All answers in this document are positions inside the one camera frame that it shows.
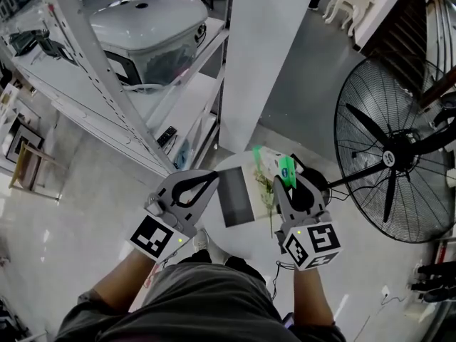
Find blue cord bundle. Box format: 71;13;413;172
175;138;192;170

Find black fan cable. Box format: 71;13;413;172
326;186;354;202

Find pink artificial flower bouquet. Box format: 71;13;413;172
254;168;278;239

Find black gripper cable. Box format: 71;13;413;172
271;259;297;301

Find black device on shelf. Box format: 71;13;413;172
8;28;78;68

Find green and white small box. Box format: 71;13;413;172
252;145;298;189

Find dark wooden staircase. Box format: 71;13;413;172
358;0;440;100

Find person's left forearm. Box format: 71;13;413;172
90;249;157;316

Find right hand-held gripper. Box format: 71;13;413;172
272;173;343;272

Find wooden frame stand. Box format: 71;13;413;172
8;140;69;202

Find black standing fan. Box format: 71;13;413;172
302;56;456;245

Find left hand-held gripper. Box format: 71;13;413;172
125;169;219;265

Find round white table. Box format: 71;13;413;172
200;150;318;264

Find white metal shelving rack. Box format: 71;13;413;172
0;0;232;178

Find black remote control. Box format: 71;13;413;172
156;125;178;149

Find person's black trousers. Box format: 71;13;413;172
177;249;267;289

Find person's right forearm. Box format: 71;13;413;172
293;266;336;328

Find large black picture frame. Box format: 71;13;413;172
4;123;46;166

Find person's left shoe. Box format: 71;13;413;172
192;227;210;253

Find large white lidded appliance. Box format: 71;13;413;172
88;0;210;88

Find person's grey shirt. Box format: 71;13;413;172
54;261;347;342

